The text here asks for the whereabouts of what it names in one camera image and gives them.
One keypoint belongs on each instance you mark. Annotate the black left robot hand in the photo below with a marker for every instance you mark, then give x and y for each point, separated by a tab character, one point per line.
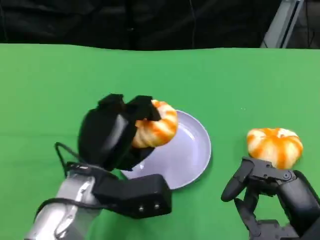
107	140

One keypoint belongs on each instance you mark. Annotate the black backdrop curtain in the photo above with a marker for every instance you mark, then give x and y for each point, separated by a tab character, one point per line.
130	22

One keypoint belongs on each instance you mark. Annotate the orange white toy bread roll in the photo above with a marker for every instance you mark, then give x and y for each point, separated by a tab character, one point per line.
273	146
157	125

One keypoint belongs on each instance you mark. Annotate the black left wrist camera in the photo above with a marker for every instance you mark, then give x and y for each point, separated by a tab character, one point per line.
140	196

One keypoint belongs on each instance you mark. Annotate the grey metal frame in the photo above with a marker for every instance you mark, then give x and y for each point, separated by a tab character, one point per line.
285	25

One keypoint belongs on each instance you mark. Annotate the lilac plate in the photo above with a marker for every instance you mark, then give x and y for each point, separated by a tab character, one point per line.
182	155

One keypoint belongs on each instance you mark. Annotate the green table cloth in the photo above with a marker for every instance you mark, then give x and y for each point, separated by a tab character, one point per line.
160	75

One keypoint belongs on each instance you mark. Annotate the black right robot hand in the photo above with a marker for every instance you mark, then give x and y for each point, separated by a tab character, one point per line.
295	197

